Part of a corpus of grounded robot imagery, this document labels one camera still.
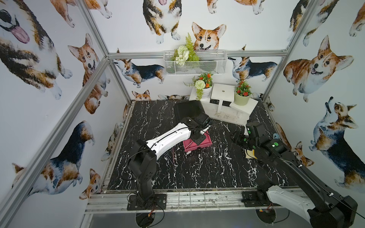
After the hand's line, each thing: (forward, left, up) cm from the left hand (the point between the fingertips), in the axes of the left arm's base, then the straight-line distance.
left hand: (198, 133), depth 86 cm
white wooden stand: (+26, -18, -4) cm, 32 cm away
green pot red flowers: (+21, -28, +13) cm, 37 cm away
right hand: (-6, -17, +7) cm, 19 cm away
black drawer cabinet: (+18, +9, +2) cm, 20 cm away
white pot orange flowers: (+24, -4, +17) cm, 30 cm away
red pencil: (-7, +16, -13) cm, 22 cm away
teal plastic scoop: (+3, -54, -11) cm, 55 cm away
